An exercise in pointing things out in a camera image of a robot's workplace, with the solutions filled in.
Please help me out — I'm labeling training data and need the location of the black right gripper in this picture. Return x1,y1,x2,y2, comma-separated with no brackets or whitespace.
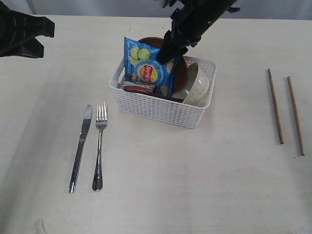
156,0,240,64

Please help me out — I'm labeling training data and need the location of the white perforated plastic basket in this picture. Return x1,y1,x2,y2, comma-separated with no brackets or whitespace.
109,56,217,129

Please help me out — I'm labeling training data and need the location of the dark red wooden spoon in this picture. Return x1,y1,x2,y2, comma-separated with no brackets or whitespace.
122,85,183,103

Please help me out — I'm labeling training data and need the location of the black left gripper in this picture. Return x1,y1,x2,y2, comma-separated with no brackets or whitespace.
0,4,55,59

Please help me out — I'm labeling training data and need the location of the white speckled ceramic bowl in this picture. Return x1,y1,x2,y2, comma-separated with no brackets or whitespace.
172,62,210,106

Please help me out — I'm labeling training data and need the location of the silver metal table knife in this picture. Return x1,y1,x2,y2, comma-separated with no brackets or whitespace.
68,104,92,194

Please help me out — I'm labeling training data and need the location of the silver metal fork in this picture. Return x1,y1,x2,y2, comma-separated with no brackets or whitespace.
92,102,108,191

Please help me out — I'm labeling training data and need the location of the blue Lays chip bag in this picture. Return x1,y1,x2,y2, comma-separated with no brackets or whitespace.
124,37,178,98

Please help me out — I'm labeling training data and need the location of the wooden chopstick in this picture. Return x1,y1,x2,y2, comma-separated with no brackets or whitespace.
268,68,284,145
287,76,305,156

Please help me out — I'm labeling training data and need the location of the brown round plate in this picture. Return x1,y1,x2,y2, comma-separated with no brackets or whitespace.
139,37,188,93

